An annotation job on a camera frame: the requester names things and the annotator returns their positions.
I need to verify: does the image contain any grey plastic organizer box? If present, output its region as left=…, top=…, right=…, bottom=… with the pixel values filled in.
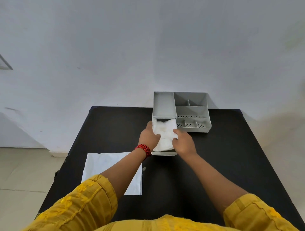
left=152, top=92, right=212, bottom=133

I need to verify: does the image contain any person's left forearm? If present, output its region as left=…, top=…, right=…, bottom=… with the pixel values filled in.
left=100, top=148, right=147, bottom=201

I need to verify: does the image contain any person's right forearm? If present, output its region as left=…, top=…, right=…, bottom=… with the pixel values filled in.
left=185, top=153, right=249, bottom=216

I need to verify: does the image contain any grey organizer drawer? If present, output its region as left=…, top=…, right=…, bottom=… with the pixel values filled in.
left=151, top=149, right=178, bottom=156

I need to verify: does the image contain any white flat cloth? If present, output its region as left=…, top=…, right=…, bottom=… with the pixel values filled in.
left=81, top=152, right=143, bottom=196

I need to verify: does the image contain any yellow embroidered garment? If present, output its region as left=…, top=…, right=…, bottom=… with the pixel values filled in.
left=23, top=174, right=300, bottom=231

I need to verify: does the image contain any black table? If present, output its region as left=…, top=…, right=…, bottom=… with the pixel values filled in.
left=36, top=106, right=305, bottom=231

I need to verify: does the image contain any white cloth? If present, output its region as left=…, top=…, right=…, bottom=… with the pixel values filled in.
left=152, top=118, right=179, bottom=152
left=81, top=152, right=143, bottom=196

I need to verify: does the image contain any red and black wrist thread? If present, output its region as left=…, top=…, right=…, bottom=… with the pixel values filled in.
left=135, top=144, right=152, bottom=157

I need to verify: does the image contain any person's right hand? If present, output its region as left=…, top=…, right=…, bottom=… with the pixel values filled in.
left=172, top=129, right=198, bottom=159

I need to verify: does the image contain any person's left hand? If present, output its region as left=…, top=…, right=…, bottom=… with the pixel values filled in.
left=138, top=121, right=161, bottom=152

